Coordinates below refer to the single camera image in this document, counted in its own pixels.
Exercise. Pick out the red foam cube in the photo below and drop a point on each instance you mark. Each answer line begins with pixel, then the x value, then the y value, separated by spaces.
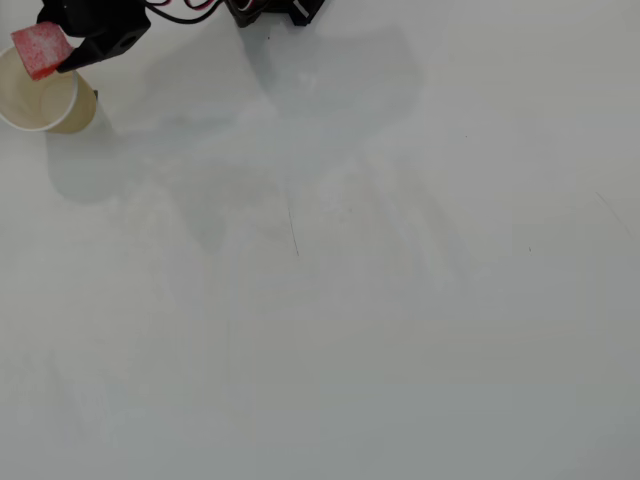
pixel 40 50

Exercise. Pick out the beige paper cup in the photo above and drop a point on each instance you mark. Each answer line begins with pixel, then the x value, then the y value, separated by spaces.
pixel 30 100

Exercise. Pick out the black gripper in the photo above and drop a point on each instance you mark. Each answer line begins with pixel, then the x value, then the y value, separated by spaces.
pixel 106 47

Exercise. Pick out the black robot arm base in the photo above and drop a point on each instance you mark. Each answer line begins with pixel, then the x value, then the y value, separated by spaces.
pixel 245 20

